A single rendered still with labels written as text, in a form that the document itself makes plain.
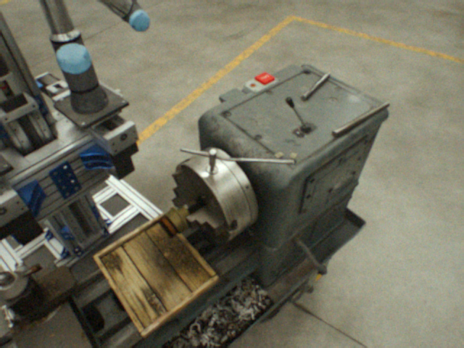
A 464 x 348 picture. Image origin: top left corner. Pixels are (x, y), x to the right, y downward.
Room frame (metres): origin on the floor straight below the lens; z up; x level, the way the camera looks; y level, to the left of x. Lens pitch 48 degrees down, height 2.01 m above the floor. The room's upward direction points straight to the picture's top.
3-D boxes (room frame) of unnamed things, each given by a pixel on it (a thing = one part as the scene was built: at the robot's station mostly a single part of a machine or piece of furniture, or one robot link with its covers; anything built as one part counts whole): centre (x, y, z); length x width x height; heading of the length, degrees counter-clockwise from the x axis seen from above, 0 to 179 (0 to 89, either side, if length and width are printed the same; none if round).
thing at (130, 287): (0.57, 0.28, 0.89); 0.36 x 0.30 x 0.04; 40
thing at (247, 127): (1.02, -0.23, 1.06); 0.59 x 0.48 x 0.39; 130
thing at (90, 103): (1.18, 0.59, 1.21); 0.15 x 0.15 x 0.10
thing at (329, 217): (1.01, -0.23, 0.43); 0.60 x 0.48 x 0.86; 130
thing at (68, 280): (0.42, 0.58, 0.99); 0.20 x 0.10 x 0.05; 130
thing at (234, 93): (1.09, -0.01, 1.24); 0.09 x 0.08 x 0.03; 130
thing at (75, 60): (1.19, 0.59, 1.33); 0.13 x 0.12 x 0.14; 27
